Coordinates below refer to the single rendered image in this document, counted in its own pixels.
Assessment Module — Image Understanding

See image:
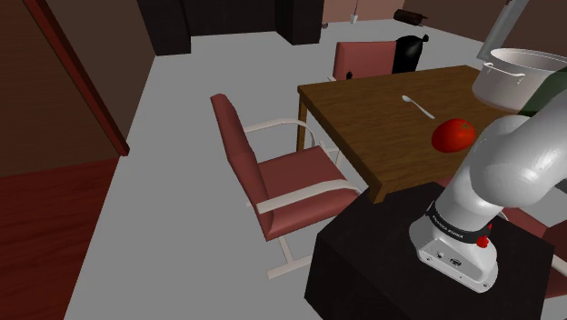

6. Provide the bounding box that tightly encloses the white cooking pot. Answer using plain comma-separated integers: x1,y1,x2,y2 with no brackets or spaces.
471,47,567,115

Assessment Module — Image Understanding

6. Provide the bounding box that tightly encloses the black bag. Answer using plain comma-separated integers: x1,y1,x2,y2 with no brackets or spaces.
391,34,431,75

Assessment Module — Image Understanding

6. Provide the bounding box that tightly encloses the dark cabinet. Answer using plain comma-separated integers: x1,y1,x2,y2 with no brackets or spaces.
135,0,323,57

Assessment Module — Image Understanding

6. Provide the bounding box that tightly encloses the dark red door frame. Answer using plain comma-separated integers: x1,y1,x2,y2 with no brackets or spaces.
23,0,131,157

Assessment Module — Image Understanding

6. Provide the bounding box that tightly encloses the black robot stand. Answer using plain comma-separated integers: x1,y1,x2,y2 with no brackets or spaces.
303,181,557,320

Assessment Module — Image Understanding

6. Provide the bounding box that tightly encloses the dark brown cylinder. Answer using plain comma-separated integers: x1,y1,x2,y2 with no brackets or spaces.
393,8,430,26

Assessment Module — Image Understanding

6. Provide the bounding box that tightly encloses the red tomato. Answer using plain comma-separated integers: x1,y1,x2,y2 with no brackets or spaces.
431,117,478,155

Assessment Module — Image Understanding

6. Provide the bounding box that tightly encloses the brown wooden table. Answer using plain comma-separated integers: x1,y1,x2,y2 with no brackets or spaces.
296,65,567,205

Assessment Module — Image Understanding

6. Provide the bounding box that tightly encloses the white spoon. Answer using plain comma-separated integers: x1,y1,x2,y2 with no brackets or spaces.
401,94,437,121

